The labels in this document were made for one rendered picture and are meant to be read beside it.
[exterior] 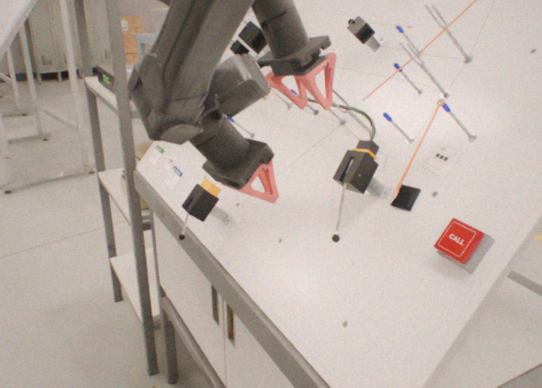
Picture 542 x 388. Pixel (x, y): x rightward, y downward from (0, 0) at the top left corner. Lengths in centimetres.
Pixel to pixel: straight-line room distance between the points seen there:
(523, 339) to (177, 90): 83
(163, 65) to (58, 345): 199
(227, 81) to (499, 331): 75
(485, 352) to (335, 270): 34
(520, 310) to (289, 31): 76
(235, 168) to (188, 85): 18
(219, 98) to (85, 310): 205
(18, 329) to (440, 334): 209
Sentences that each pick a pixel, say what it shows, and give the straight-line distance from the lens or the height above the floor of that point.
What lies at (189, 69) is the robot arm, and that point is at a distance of 51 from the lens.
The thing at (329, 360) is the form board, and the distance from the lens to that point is 83.
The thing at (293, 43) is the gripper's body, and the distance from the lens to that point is 73.
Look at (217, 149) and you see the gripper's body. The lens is 66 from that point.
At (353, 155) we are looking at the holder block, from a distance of 84.
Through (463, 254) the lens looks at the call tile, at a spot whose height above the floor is 109.
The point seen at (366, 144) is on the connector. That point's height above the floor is 118.
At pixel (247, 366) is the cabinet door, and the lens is 122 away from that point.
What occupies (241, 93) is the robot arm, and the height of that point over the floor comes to 131.
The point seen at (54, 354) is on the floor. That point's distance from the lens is 238.
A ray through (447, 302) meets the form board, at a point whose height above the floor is 102.
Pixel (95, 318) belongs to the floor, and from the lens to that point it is 252.
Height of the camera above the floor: 144
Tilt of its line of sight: 22 degrees down
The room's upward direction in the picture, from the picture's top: straight up
